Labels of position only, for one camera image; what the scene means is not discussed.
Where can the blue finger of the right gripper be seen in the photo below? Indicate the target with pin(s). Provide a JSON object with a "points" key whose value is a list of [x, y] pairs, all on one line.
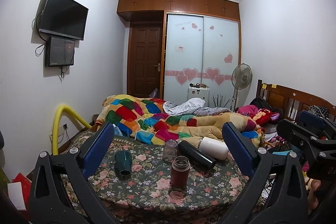
{"points": [[315, 124], [320, 154]]}

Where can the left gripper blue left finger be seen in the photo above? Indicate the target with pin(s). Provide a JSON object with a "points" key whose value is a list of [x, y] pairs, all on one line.
{"points": [[78, 164]]}

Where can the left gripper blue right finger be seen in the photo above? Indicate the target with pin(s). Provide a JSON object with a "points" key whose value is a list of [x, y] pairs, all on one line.
{"points": [[251, 163]]}

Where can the red thermos bottle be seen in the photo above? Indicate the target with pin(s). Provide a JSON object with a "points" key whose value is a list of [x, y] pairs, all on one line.
{"points": [[180, 172]]}

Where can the clear glass cup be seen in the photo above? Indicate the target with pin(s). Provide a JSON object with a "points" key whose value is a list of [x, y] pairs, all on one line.
{"points": [[170, 151]]}

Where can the brown wooden headboard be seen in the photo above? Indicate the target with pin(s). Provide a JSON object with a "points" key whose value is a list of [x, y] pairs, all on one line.
{"points": [[291, 101]]}

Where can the white thermos bottle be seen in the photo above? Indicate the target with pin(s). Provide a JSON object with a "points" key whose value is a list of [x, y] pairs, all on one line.
{"points": [[214, 148]]}

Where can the red plush toy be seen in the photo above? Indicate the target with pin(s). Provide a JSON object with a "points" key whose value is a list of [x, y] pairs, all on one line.
{"points": [[265, 116]]}

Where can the dark green mug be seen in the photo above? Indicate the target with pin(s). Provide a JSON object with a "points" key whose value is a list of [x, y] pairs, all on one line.
{"points": [[123, 164]]}

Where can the black bag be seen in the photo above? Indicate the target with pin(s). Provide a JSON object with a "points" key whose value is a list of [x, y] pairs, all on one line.
{"points": [[260, 103]]}

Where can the red paper bag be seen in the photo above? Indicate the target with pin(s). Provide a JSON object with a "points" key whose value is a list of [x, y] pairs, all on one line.
{"points": [[21, 194]]}

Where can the black thermos bottle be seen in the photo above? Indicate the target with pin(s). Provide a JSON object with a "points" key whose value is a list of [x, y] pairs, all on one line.
{"points": [[196, 157]]}

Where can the pink clothing pile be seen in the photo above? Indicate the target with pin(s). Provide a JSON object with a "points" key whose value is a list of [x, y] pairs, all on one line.
{"points": [[248, 110]]}

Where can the yellow padded pipe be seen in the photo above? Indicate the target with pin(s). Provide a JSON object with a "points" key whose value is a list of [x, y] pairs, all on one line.
{"points": [[59, 130]]}

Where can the floral tablecloth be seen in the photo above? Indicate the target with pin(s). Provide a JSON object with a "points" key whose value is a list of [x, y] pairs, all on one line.
{"points": [[148, 197]]}

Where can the dark dried plant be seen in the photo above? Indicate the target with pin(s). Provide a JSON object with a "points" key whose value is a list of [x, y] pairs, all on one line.
{"points": [[220, 100]]}

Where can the standing electric fan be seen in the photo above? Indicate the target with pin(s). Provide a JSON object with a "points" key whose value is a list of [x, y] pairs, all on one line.
{"points": [[240, 79]]}

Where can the grey white bedsheet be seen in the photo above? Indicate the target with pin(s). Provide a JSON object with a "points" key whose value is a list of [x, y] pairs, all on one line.
{"points": [[194, 106]]}

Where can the colorful patchwork blanket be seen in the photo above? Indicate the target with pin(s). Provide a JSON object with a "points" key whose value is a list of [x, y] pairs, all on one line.
{"points": [[144, 119]]}

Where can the white small cabinet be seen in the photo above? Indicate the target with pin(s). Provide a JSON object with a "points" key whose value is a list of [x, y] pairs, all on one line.
{"points": [[199, 91]]}

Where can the frosted sliding wardrobe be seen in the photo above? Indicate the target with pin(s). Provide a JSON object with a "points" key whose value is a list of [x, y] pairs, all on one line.
{"points": [[200, 49]]}

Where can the brown wooden door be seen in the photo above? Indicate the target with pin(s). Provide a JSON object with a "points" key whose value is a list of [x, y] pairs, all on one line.
{"points": [[144, 59]]}

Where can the brown overhead cabinets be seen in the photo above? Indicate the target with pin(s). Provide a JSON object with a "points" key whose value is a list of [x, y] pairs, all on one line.
{"points": [[132, 10]]}

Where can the small wall monitor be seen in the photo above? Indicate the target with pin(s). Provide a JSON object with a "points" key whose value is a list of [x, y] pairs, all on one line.
{"points": [[59, 52]]}

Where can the large wall television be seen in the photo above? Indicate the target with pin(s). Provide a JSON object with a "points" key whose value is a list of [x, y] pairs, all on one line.
{"points": [[64, 18]]}

